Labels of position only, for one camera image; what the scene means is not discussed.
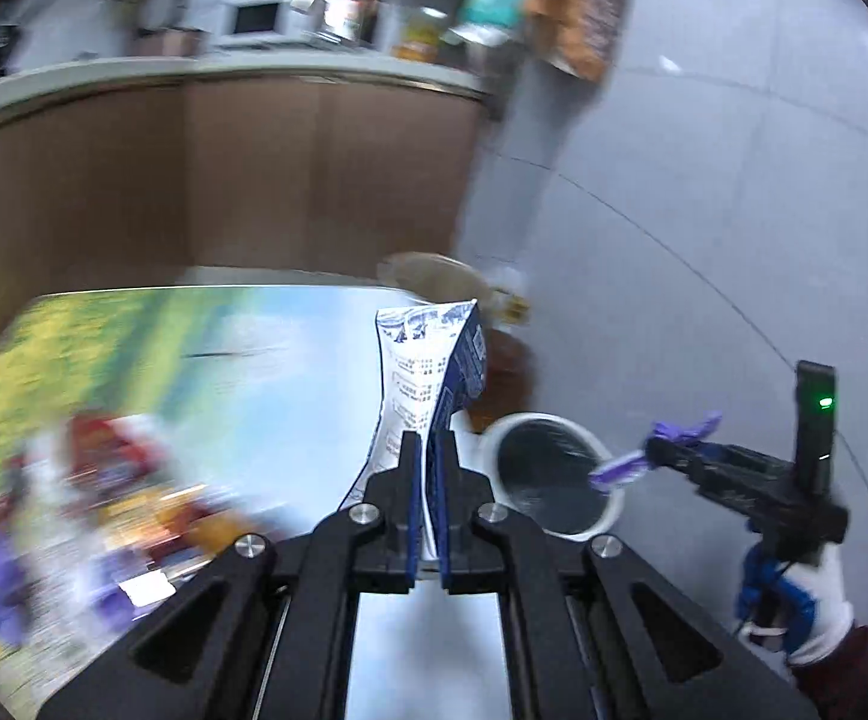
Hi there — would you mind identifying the purple plastic wrapper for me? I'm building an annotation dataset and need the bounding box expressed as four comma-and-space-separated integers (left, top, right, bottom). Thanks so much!
587, 411, 722, 494

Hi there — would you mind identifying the blue white milk carton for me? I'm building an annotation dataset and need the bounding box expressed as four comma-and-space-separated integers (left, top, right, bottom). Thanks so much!
336, 299, 488, 564

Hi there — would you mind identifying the white mesh trash bin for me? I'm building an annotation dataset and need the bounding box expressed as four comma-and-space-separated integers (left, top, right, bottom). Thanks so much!
475, 413, 624, 541

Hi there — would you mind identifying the beige lined trash bucket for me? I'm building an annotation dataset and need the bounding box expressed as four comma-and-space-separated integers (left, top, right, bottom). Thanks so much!
377, 252, 493, 305

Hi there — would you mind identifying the white blue gloved right hand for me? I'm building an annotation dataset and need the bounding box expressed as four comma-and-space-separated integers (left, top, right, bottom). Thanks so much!
735, 544, 855, 667

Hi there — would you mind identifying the cooking oil bottle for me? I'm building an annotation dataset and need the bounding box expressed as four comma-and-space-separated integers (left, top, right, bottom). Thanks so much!
468, 263, 537, 434

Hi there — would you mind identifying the orange brown hanging apron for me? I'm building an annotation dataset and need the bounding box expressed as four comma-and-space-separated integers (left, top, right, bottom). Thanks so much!
522, 0, 629, 85

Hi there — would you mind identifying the yellow bottle on counter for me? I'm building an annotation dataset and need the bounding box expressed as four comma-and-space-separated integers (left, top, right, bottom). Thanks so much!
393, 7, 447, 64

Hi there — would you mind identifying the white microwave oven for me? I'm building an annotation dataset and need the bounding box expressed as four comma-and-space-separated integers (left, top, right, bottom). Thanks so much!
221, 0, 289, 39

